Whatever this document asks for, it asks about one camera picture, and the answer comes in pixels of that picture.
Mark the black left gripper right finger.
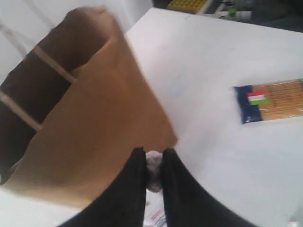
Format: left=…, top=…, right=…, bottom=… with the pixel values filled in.
left=161, top=148, right=251, bottom=227

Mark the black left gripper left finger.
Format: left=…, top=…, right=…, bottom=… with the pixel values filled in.
left=60, top=148, right=147, bottom=227

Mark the white paper wad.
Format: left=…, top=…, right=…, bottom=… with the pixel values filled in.
left=146, top=150, right=162, bottom=193

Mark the spaghetti packet with Italian flag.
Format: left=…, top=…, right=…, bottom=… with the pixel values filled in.
left=234, top=79, right=303, bottom=124

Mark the small blue white milk carton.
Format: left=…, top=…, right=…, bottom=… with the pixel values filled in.
left=143, top=190, right=167, bottom=227

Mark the brown paper shopping bag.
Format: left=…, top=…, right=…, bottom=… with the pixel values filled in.
left=0, top=7, right=177, bottom=208

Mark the green capped white bottle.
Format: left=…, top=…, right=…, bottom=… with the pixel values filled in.
left=226, top=8, right=252, bottom=22

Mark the yellow egg tray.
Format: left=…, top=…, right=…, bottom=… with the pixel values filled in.
left=167, top=0, right=207, bottom=14

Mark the white backdrop curtain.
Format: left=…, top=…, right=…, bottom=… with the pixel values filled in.
left=0, top=0, right=153, bottom=81

